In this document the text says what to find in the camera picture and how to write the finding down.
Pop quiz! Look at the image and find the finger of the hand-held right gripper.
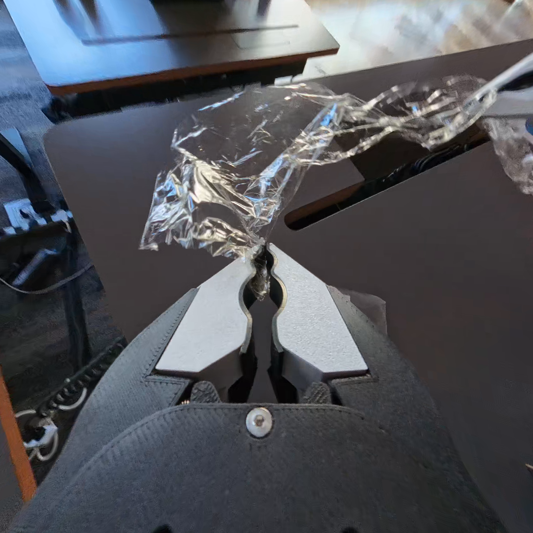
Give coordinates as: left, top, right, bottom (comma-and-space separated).
475, 53, 533, 98
487, 92, 533, 120

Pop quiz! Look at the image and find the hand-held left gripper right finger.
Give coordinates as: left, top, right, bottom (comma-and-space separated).
268, 243, 369, 404

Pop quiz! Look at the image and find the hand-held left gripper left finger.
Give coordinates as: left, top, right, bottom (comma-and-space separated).
155, 246, 261, 403

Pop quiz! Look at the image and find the clear plastic wrap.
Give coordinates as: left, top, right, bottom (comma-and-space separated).
139, 74, 533, 301

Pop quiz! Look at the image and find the white power strip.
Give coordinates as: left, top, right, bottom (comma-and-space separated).
4, 199, 73, 234

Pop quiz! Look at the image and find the black desk cable grommet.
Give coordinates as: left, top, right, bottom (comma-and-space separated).
284, 139, 492, 232

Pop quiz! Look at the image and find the black coiled cable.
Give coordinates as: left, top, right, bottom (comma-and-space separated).
25, 337, 125, 417

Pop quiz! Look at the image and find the white cable loop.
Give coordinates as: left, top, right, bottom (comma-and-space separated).
14, 387, 88, 461

